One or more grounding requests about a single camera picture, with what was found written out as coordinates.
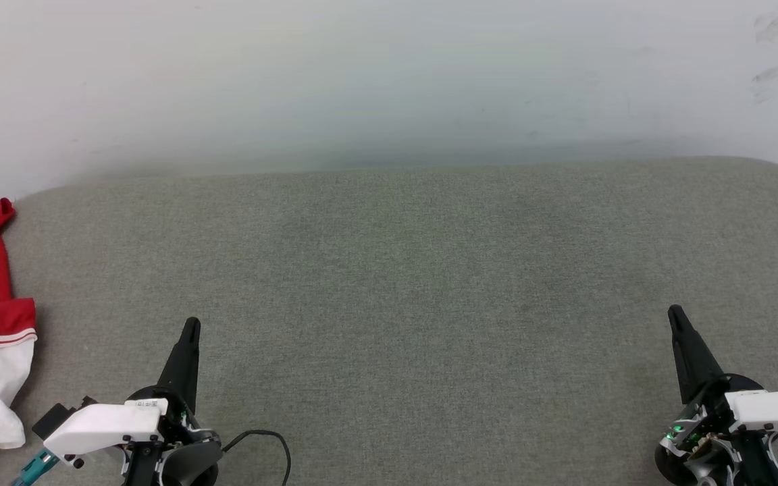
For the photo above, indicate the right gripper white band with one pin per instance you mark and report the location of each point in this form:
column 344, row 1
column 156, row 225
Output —
column 767, row 412

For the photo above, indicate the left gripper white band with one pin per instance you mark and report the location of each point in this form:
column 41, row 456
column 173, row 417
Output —
column 109, row 425

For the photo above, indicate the grey fabric sofa cushion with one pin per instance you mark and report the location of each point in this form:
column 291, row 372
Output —
column 402, row 270

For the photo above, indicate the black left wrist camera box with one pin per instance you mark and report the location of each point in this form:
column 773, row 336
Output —
column 58, row 418

